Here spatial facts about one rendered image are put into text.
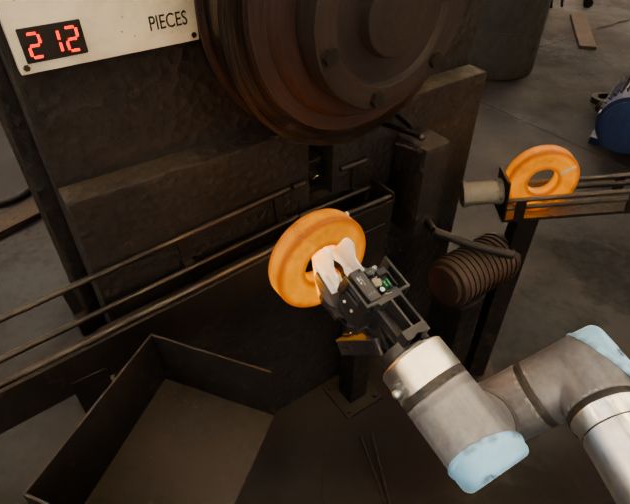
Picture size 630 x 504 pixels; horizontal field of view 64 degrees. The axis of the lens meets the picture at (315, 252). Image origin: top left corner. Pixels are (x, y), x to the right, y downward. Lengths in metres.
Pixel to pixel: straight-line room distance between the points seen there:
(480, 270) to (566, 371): 0.59
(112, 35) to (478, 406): 0.69
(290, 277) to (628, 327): 1.52
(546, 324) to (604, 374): 1.24
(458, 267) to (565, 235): 1.18
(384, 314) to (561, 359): 0.23
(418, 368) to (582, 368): 0.20
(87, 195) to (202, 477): 0.46
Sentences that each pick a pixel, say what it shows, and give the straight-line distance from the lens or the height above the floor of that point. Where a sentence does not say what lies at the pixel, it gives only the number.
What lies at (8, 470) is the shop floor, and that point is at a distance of 1.69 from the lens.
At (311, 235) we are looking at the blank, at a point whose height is 0.89.
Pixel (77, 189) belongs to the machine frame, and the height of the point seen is 0.87.
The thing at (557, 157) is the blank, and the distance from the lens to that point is 1.22.
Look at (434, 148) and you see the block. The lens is 1.12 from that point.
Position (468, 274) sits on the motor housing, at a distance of 1.23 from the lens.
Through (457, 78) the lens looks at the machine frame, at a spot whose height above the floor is 0.87.
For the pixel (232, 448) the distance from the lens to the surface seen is 0.83.
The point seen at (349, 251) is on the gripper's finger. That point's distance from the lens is 0.71.
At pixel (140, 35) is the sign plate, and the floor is 1.08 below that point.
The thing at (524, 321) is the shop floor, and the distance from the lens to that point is 1.91.
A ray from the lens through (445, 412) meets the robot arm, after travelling 0.61.
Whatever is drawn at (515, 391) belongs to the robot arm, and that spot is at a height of 0.77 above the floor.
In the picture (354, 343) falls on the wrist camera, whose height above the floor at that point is 0.77.
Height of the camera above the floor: 1.32
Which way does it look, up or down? 41 degrees down
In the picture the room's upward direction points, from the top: straight up
